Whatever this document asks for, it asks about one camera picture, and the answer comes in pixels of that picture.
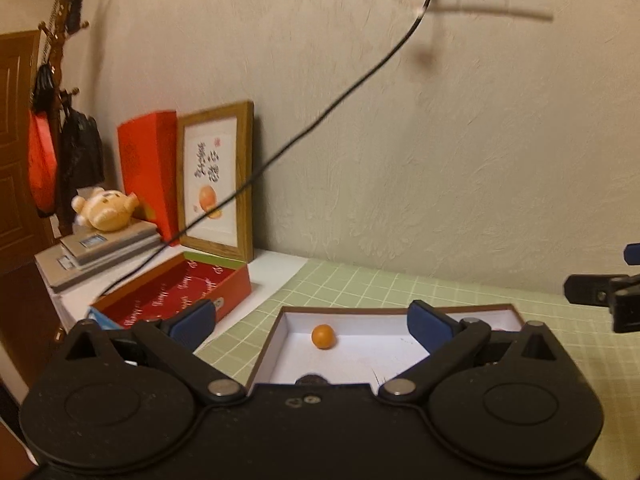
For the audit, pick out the dark oval passion fruit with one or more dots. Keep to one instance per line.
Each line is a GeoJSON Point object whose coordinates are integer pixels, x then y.
{"type": "Point", "coordinates": [310, 380]}

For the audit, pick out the red hanging bag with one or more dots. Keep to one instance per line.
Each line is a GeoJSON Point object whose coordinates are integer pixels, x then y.
{"type": "Point", "coordinates": [41, 165]}

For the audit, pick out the brown cardboard box white inside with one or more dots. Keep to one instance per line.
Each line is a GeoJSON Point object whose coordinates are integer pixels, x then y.
{"type": "Point", "coordinates": [365, 350]}

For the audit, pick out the large black hanging bag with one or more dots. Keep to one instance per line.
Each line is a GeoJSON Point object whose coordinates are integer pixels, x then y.
{"type": "Point", "coordinates": [80, 155]}

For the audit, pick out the wooden coat rack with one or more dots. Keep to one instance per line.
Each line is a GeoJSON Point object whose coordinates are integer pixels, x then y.
{"type": "Point", "coordinates": [55, 55]}

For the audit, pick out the plush bear toy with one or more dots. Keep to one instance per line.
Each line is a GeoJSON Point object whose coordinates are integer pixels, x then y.
{"type": "Point", "coordinates": [105, 210]}

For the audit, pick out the tall red gift box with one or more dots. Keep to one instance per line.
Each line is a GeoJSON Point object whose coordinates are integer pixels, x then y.
{"type": "Point", "coordinates": [147, 170]}

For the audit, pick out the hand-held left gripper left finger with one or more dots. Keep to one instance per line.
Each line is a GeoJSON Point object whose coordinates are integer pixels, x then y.
{"type": "Point", "coordinates": [192, 322]}

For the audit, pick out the dark item on rack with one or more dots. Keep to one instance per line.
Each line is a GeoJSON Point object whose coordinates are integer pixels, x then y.
{"type": "Point", "coordinates": [75, 5]}

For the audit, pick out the wooden picture frame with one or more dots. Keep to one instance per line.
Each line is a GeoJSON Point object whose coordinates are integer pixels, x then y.
{"type": "Point", "coordinates": [245, 185]}

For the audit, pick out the green checked tablecloth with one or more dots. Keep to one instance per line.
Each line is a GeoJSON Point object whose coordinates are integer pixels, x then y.
{"type": "Point", "coordinates": [400, 285]}

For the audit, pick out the small black hanging bag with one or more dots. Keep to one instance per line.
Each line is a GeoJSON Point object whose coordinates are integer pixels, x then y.
{"type": "Point", "coordinates": [42, 87]}

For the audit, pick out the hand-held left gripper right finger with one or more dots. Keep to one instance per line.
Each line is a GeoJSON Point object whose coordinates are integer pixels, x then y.
{"type": "Point", "coordinates": [429, 325]}

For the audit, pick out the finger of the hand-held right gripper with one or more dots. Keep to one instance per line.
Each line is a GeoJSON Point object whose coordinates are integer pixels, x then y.
{"type": "Point", "coordinates": [585, 288]}
{"type": "Point", "coordinates": [633, 254]}

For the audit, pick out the brown wooden door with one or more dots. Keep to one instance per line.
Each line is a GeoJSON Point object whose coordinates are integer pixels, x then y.
{"type": "Point", "coordinates": [15, 160]}

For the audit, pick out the grey digital scale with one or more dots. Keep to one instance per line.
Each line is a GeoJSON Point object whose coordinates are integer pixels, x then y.
{"type": "Point", "coordinates": [110, 242]}

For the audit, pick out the small orange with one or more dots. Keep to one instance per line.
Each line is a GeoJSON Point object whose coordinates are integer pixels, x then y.
{"type": "Point", "coordinates": [322, 336]}

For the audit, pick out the open red patterned box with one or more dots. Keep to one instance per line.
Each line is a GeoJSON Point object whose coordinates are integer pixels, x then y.
{"type": "Point", "coordinates": [190, 285]}

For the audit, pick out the grey flat box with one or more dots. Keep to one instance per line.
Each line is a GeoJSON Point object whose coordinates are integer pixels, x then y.
{"type": "Point", "coordinates": [100, 272]}

